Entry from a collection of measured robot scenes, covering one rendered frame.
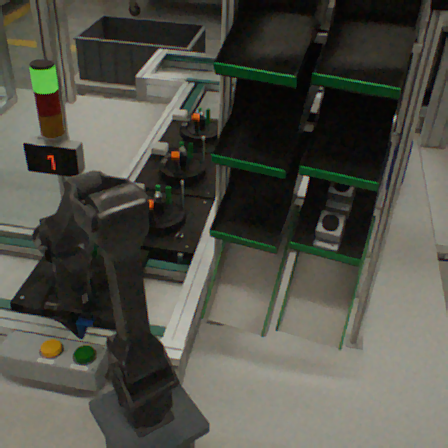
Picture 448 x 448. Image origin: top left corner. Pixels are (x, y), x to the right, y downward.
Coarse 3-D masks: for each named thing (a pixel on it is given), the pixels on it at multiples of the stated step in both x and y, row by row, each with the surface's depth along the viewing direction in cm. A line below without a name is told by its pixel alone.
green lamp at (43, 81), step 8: (32, 72) 113; (40, 72) 113; (48, 72) 113; (32, 80) 115; (40, 80) 114; (48, 80) 114; (56, 80) 116; (40, 88) 115; (48, 88) 115; (56, 88) 117
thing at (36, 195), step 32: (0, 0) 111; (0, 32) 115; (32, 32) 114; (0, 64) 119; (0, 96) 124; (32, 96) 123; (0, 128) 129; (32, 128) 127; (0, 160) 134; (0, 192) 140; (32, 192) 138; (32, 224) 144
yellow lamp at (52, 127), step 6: (60, 114) 120; (42, 120) 119; (48, 120) 119; (54, 120) 119; (60, 120) 121; (42, 126) 120; (48, 126) 120; (54, 126) 120; (60, 126) 121; (42, 132) 121; (48, 132) 121; (54, 132) 121; (60, 132) 122
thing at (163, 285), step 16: (0, 224) 147; (0, 240) 143; (16, 240) 143; (0, 256) 142; (16, 256) 143; (32, 256) 143; (0, 272) 138; (16, 272) 138; (144, 272) 139; (160, 272) 137; (176, 272) 136; (0, 288) 133; (16, 288) 133; (160, 288) 135; (176, 288) 135; (0, 304) 125; (160, 304) 131; (160, 320) 127; (160, 336) 120
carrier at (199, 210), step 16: (144, 192) 159; (160, 208) 146; (176, 208) 149; (192, 208) 153; (208, 208) 153; (160, 224) 143; (176, 224) 144; (192, 224) 147; (144, 240) 141; (160, 240) 141; (176, 240) 142; (192, 240) 142; (192, 256) 139
